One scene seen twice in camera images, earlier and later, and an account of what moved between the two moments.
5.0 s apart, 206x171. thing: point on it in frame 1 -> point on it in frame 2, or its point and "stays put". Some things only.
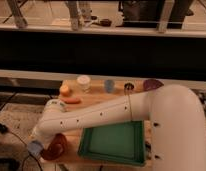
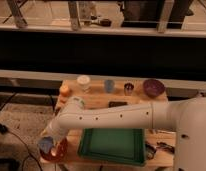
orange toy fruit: x=64 y=91 stays put
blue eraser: x=35 y=147 -> x=45 y=144
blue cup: x=109 y=85 stays put
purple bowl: x=151 y=84 stays put
